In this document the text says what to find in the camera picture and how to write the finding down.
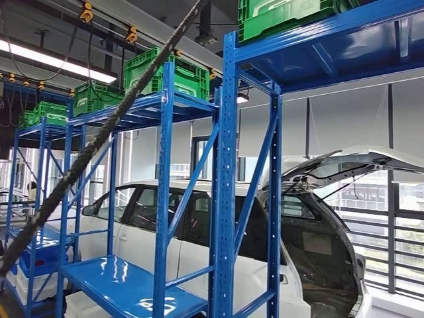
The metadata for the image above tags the black braided cable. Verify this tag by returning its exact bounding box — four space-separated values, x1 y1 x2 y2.
0 0 210 278

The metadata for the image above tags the grey cable rail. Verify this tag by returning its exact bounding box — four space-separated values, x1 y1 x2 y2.
39 0 225 74

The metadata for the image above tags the black ceiling bracket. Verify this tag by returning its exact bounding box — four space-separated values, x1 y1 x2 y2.
195 0 219 48

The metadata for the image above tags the black window railing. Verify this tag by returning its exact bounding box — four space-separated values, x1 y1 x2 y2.
331 203 424 299

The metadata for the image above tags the white plastic bin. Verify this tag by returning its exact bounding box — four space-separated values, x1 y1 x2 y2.
14 264 69 307
64 290 112 318

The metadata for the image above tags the green plastic crate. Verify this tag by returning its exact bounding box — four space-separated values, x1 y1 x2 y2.
18 109 35 131
33 101 69 128
72 80 126 118
123 46 210 102
237 0 361 45

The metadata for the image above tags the grey roller blind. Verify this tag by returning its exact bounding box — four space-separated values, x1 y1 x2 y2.
238 98 308 159
392 78 424 184
308 81 391 154

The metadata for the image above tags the blue plastic bin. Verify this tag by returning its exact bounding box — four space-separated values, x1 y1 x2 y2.
19 243 69 278

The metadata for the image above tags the white car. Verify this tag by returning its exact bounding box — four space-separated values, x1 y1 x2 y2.
46 146 424 318

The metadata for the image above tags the blue metal shelf rack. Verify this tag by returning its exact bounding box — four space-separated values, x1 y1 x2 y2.
207 0 424 318
0 81 84 318
54 61 222 318

